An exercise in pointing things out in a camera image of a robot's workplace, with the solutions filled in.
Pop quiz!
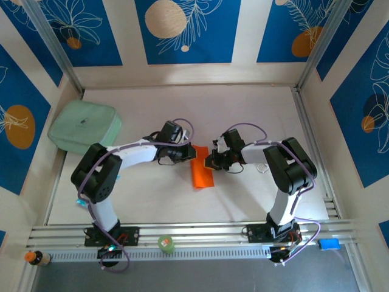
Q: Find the green can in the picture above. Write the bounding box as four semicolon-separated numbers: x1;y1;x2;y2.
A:
157;235;176;255

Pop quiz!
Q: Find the mint green zipper pouch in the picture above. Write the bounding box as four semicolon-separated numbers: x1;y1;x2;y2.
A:
47;100;123;156

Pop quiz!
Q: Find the blue box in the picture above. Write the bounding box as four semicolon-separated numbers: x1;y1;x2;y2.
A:
317;238;340;252

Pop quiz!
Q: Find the orange capped bottle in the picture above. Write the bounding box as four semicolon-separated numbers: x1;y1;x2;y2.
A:
24;249;52;268

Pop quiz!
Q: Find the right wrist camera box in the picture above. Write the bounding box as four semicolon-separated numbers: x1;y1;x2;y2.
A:
212;137;228;153

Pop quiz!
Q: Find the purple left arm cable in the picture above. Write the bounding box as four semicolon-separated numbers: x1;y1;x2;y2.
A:
77;117;195;273

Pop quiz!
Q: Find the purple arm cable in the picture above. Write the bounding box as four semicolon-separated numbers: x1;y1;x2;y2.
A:
226;122;323;267
77;117;195;273

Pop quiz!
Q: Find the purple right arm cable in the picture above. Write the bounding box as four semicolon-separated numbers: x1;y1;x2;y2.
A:
226;122;323;267

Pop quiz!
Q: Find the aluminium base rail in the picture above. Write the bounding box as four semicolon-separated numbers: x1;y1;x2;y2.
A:
26;219;363;249

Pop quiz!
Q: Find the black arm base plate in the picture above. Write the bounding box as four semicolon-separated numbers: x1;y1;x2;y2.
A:
246;223;301;244
84;226;140;247

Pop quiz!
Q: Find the slotted cable tray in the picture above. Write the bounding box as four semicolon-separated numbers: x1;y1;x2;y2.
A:
48;245;272;263

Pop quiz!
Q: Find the aluminium frame post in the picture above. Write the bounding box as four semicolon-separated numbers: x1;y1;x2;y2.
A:
22;0;85;96
296;0;356;91

